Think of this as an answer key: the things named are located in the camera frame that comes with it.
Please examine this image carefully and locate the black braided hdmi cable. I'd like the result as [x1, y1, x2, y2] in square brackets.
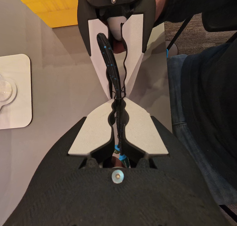
[96, 33, 131, 168]

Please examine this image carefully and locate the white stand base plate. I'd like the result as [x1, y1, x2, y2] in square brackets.
[0, 54, 33, 129]

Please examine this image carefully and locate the yellow plastic bin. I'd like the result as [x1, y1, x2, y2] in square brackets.
[9, 0, 82, 28]

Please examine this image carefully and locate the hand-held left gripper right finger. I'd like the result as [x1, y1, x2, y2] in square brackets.
[122, 99, 169, 158]

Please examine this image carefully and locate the person's right forearm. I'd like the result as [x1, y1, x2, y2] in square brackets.
[153, 0, 237, 26]

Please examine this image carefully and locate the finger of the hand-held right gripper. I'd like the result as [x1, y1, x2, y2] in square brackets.
[120, 14, 145, 98]
[88, 18, 116, 99]

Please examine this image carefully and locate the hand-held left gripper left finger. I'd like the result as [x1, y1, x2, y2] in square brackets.
[68, 99, 115, 157]

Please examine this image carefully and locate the black chair with armrest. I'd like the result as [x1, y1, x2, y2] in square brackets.
[203, 7, 237, 32]

